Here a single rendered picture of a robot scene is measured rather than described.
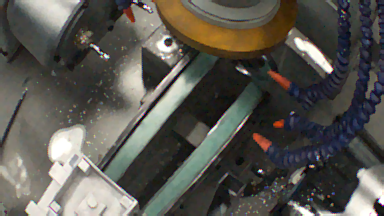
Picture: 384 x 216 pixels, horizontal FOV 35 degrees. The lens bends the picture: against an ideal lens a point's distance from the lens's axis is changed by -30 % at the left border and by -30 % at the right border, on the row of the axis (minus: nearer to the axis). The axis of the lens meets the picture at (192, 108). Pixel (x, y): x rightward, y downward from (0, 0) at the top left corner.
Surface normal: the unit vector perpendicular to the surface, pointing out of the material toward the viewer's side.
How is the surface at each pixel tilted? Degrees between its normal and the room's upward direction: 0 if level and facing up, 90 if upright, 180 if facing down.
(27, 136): 0
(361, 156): 21
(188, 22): 0
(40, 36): 58
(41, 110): 0
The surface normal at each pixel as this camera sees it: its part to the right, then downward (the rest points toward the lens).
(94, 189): 0.04, -0.31
